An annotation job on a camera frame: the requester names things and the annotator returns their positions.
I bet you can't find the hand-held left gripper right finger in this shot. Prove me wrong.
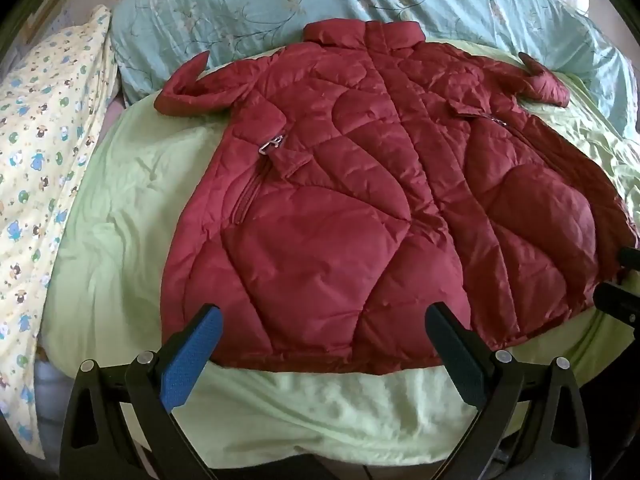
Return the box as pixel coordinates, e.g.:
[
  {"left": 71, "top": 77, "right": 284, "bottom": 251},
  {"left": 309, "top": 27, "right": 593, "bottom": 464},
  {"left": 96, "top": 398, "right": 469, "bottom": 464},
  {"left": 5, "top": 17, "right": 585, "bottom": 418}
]
[{"left": 424, "top": 302, "right": 592, "bottom": 480}]

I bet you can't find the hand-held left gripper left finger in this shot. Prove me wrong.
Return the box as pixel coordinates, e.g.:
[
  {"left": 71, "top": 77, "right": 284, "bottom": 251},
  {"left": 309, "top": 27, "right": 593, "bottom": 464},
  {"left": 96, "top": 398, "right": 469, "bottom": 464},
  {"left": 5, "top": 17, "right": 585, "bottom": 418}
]
[{"left": 60, "top": 303, "right": 224, "bottom": 480}]

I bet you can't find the red quilted jacket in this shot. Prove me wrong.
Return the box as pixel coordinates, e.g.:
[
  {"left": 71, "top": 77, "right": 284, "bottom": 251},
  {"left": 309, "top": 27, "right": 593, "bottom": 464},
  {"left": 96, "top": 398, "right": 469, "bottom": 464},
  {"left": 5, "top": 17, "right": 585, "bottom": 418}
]
[{"left": 153, "top": 18, "right": 640, "bottom": 376}]

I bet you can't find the light green blanket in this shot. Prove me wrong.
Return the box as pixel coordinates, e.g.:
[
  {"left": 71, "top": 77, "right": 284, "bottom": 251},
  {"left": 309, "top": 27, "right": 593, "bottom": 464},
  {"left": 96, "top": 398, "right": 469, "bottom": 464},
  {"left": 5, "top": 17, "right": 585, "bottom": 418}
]
[{"left": 39, "top": 40, "right": 640, "bottom": 470}]

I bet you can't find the yellow animal print cloth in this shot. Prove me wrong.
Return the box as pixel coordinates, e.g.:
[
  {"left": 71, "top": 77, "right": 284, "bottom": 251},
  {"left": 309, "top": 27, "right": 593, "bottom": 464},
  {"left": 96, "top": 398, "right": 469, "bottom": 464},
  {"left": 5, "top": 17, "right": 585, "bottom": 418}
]
[{"left": 0, "top": 5, "right": 119, "bottom": 460}]

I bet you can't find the pink bed sheet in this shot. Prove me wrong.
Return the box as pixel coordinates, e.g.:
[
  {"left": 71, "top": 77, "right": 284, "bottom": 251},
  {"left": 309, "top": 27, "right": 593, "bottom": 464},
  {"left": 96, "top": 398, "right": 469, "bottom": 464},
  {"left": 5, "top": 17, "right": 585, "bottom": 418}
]
[{"left": 98, "top": 91, "right": 132, "bottom": 137}]

